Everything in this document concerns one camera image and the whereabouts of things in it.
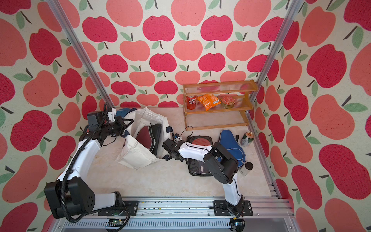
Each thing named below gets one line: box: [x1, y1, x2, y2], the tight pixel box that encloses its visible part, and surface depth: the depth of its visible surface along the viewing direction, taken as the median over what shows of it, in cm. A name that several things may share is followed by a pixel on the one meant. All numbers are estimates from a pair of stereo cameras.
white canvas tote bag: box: [115, 106, 171, 170], surface depth 80 cm
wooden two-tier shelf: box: [182, 79, 259, 132], surface depth 109 cm
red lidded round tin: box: [221, 95, 236, 109], surface depth 103 cm
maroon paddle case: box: [135, 125, 156, 153], surface depth 95 cm
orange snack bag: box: [196, 93, 222, 112], surface depth 102 cm
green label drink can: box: [240, 131, 255, 148], surface depth 93 cm
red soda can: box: [185, 95, 197, 111], surface depth 95 cm
